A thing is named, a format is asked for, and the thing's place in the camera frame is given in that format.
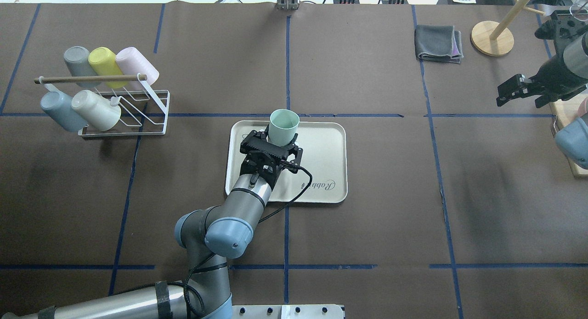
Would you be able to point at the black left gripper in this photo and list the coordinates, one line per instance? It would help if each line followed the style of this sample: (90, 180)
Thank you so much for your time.
(294, 155)

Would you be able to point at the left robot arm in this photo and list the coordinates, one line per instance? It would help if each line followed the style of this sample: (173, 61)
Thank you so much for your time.
(209, 237)

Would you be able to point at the blue cup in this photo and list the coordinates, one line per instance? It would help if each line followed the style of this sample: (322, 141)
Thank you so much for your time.
(57, 105)

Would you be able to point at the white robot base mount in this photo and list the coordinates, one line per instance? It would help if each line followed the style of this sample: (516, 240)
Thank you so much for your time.
(286, 311)

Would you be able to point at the cream cup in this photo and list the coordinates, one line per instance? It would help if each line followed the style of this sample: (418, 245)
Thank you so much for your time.
(96, 110)

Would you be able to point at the wooden stand with round base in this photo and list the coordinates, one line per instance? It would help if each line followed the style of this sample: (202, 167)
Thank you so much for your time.
(494, 39)

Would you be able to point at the cream rabbit tray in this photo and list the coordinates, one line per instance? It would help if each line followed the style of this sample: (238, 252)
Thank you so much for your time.
(324, 156)

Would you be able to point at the wooden cutting board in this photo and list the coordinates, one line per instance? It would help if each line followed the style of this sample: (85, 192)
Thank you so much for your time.
(570, 132)

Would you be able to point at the grey folded cloth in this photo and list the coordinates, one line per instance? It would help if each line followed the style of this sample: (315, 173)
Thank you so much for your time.
(437, 43)

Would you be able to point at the green cup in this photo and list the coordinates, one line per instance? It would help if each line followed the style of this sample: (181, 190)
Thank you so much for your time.
(282, 127)

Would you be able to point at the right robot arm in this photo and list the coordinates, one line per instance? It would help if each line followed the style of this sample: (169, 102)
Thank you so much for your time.
(569, 36)

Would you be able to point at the white wire cup rack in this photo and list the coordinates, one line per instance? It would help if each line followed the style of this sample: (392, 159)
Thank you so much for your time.
(143, 112)

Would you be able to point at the grey cup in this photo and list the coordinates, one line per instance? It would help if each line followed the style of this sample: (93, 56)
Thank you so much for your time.
(76, 60)

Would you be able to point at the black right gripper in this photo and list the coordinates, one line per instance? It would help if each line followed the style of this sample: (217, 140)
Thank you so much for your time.
(547, 78)

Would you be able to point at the pink cup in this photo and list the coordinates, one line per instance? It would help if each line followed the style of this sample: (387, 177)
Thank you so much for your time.
(131, 62)

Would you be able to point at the yellow cup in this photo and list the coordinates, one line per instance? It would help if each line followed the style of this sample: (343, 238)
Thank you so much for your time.
(103, 61)

